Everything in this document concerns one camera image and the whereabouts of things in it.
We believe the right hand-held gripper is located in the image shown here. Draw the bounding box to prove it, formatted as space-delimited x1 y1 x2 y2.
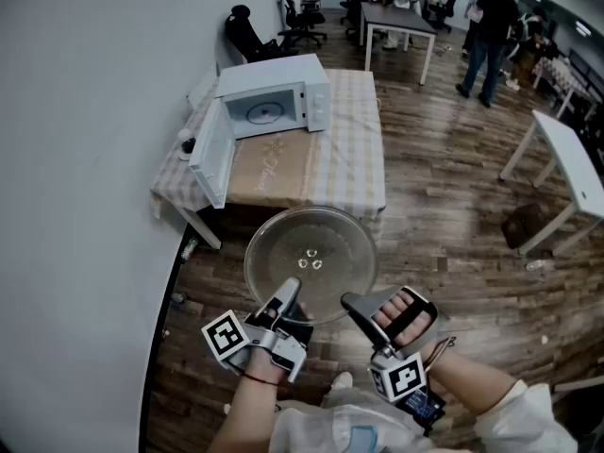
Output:
340 285 450 403

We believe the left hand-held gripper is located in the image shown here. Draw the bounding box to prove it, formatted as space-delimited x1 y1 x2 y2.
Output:
201 276 315 385

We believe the round glass turntable plate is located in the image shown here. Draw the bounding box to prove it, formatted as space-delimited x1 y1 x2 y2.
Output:
243 205 378 326

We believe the person's left forearm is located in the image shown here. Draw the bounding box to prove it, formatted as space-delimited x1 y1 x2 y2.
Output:
203 346 294 453

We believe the person's right forearm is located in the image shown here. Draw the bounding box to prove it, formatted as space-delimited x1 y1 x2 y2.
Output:
423 349 520 419

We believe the person's right hand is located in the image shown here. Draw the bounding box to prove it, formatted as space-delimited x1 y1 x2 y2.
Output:
377 294 433 348

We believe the black electronic module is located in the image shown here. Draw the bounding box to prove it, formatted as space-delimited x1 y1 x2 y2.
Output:
394 384 447 438

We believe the white-legged table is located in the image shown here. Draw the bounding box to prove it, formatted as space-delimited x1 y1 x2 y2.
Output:
176 203 223 250

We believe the person's white jacket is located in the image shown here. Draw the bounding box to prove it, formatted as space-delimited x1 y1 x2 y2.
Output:
271 377 579 453

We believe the white microwave door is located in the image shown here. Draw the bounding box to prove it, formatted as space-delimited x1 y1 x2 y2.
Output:
188 97 236 210

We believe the brown box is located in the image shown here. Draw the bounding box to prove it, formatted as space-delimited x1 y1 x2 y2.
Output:
500 203 548 249

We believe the white microwave oven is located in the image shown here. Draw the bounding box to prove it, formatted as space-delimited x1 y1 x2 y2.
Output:
188 53 331 210

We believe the flat white board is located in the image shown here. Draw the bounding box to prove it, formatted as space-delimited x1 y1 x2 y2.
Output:
186 66 221 108

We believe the black reclined office chair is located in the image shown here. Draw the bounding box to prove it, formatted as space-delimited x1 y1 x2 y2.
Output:
225 5 298 63

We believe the dark-topped table with white legs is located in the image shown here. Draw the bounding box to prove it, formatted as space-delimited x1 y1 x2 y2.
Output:
361 1 438 86

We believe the small table with checked cloth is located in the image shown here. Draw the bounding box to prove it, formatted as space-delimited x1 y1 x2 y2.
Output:
532 57 591 117

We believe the black roller ring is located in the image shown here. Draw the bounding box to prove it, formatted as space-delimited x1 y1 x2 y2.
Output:
247 101 284 125

